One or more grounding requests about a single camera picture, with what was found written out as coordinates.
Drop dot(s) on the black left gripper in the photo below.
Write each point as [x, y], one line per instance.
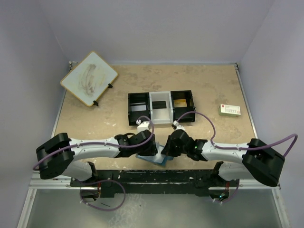
[152, 147]

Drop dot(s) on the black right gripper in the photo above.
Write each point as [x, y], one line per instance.
[166, 147]

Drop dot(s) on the blue leather card holder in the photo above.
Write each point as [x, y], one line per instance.
[158, 159]

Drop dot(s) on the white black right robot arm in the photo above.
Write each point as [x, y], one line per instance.
[253, 160]

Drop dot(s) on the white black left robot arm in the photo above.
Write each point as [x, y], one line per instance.
[62, 155]

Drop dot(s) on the white card in tray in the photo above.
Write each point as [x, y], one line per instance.
[138, 108]

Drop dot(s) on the black card in tray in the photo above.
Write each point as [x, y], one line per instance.
[159, 105]

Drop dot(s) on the gold card in tray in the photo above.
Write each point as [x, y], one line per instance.
[178, 103]

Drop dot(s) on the small white card box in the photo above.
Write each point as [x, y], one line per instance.
[229, 110]

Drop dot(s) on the black and white tray organizer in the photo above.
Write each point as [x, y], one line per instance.
[161, 116]

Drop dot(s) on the black whiteboard stand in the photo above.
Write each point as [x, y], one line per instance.
[96, 102]

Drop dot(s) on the yellow-framed whiteboard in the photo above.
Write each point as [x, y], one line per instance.
[89, 79]

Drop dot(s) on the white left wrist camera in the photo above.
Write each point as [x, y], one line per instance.
[143, 125]

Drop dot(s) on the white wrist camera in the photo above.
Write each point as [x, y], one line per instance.
[177, 126]
[143, 125]

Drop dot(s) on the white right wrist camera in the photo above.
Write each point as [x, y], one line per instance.
[177, 126]

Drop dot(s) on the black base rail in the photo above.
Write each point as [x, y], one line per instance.
[195, 182]

